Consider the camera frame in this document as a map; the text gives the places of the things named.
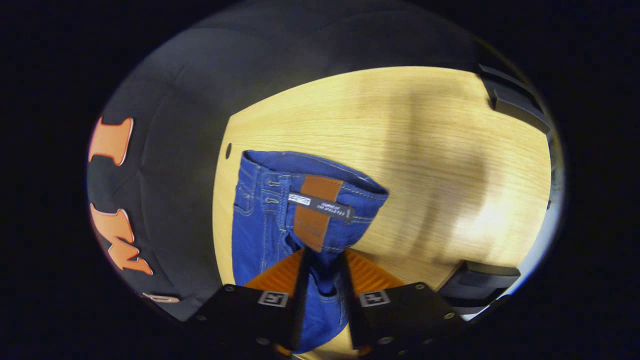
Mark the black chair armrest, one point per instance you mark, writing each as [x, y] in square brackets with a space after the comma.
[480, 285]
[515, 100]

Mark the blue denim jeans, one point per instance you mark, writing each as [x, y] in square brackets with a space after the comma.
[260, 235]

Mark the black backdrop cloth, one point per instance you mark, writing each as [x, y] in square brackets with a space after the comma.
[170, 125]

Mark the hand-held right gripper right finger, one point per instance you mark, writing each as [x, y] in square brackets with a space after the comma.
[400, 315]

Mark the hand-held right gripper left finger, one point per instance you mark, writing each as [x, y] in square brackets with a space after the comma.
[240, 312]

